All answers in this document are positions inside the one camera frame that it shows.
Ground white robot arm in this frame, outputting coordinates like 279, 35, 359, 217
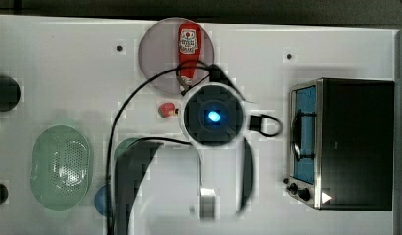
108, 82, 256, 235

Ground black toaster oven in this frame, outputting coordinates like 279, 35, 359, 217
285, 78, 395, 212

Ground toy strawberry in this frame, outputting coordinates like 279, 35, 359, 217
157, 102, 179, 118

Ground grey round plate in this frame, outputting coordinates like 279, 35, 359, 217
138, 18, 214, 95

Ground green mug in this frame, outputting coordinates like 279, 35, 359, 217
114, 137, 139, 161

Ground red ketchup bottle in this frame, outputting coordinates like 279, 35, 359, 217
178, 22, 201, 85

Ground blue bowl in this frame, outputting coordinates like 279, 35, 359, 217
94, 185, 112, 217

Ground green perforated colander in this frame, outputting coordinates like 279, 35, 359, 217
30, 125, 92, 211

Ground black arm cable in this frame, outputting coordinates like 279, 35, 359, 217
104, 62, 222, 235

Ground black wrist camera with cable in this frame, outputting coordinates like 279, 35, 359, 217
248, 114, 283, 137

